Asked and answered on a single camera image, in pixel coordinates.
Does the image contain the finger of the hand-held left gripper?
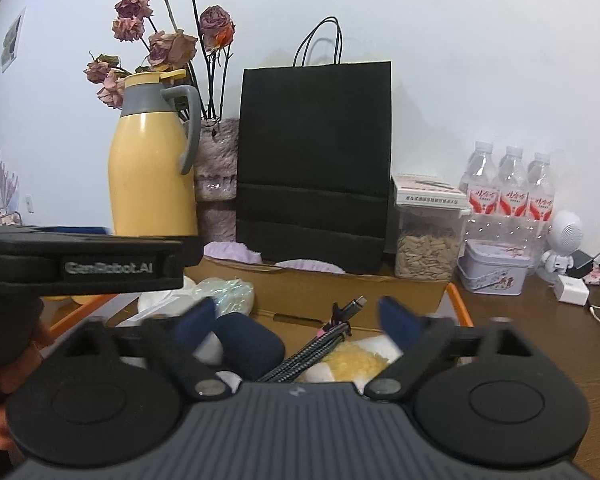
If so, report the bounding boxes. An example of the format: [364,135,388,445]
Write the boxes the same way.
[181,233,204,267]

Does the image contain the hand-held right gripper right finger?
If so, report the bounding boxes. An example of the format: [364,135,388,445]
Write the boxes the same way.
[363,295,536,402]

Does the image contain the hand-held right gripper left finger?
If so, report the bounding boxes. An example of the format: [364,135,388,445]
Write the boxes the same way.
[77,297,229,402]

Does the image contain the clear plastic jar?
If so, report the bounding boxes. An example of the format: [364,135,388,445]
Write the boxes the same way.
[137,277,201,321]

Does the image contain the iridescent plastic bag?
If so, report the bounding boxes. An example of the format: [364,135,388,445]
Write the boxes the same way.
[194,277,256,319]

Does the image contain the navy zip pouch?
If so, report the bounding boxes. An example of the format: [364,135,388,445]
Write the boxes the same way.
[212,312,287,381]

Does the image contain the yellow and white plush toy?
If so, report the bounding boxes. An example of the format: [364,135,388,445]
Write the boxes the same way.
[194,334,406,391]

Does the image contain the black braided cable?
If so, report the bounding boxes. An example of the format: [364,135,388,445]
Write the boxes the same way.
[257,295,369,384]

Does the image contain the red cardboard box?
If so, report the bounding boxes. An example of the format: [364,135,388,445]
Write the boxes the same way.
[49,254,474,397]

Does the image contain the person's left hand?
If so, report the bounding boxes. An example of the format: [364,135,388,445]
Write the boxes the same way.
[0,304,52,454]

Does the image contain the lilac fuzzy cloth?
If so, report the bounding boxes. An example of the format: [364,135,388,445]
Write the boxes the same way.
[203,240,264,266]

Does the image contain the pink fuzzy vase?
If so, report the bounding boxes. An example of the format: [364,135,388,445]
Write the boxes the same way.
[193,117,241,246]

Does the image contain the clear seed container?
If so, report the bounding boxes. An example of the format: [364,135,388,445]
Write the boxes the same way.
[393,204,474,281]

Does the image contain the yellow thermos jug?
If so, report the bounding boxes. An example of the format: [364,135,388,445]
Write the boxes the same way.
[107,68,202,239]

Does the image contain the pale tin box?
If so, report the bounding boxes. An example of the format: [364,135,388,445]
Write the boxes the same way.
[457,238,536,297]

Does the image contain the white flat box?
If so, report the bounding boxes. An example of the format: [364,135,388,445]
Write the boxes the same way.
[392,173,469,209]

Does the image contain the black paper bag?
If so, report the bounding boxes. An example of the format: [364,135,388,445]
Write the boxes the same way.
[235,15,394,276]

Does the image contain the white charger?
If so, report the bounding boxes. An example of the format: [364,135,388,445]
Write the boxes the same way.
[553,277,590,306]

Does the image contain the white robot speaker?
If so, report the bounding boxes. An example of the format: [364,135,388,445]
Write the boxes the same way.
[539,209,589,286]

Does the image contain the dried pink roses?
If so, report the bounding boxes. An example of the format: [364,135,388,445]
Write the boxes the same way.
[83,0,237,122]

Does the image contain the purple wall decal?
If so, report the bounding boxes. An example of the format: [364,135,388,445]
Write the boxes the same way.
[0,147,21,211]

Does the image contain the wall picture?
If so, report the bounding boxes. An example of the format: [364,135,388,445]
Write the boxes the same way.
[0,7,27,72]

